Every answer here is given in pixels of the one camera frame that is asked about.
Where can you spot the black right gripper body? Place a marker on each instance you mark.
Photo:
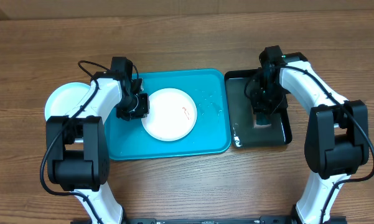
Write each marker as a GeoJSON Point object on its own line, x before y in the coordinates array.
{"type": "Point", "coordinates": [274, 99]}

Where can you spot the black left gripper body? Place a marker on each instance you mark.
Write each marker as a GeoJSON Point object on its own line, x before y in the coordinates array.
{"type": "Point", "coordinates": [133, 106]}

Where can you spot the teal sponge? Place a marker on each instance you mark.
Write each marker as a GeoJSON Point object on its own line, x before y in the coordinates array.
{"type": "Point", "coordinates": [262, 119]}

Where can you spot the pink plate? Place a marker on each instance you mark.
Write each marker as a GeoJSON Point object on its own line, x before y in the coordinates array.
{"type": "Point", "coordinates": [172, 115]}

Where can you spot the light blue plate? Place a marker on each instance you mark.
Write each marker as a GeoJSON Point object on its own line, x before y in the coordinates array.
{"type": "Point", "coordinates": [65, 98]}

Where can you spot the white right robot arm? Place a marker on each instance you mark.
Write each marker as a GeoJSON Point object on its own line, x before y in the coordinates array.
{"type": "Point", "coordinates": [337, 148]}

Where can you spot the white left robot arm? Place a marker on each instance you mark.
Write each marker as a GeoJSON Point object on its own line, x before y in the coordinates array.
{"type": "Point", "coordinates": [76, 162]}

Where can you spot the black plastic tray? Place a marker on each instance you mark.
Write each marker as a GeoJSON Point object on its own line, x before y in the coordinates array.
{"type": "Point", "coordinates": [244, 131]}

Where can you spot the teal plastic tray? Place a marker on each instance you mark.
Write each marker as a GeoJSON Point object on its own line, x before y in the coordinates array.
{"type": "Point", "coordinates": [128, 140]}

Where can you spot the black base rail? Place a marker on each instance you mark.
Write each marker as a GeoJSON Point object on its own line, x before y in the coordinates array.
{"type": "Point", "coordinates": [260, 220]}

